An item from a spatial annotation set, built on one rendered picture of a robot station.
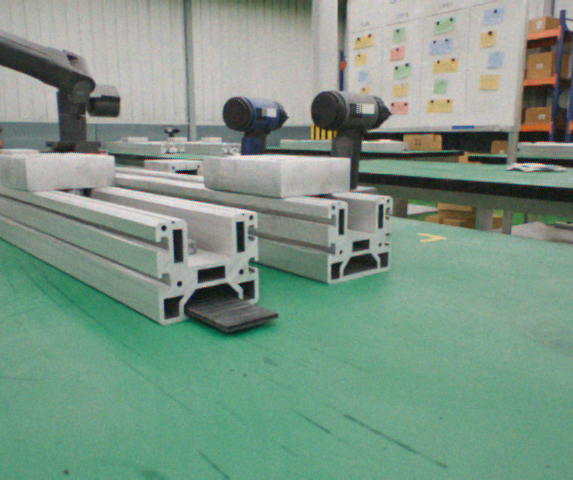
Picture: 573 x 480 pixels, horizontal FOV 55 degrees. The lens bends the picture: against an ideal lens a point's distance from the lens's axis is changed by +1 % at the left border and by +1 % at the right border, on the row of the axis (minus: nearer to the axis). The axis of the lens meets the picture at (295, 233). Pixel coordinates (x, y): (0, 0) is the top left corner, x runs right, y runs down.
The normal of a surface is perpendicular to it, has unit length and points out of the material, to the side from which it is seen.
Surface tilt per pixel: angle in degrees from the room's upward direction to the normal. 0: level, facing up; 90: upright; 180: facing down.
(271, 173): 90
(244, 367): 0
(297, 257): 90
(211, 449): 0
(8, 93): 90
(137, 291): 90
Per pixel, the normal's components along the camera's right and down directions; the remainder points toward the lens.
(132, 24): 0.59, 0.14
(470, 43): -0.80, 0.11
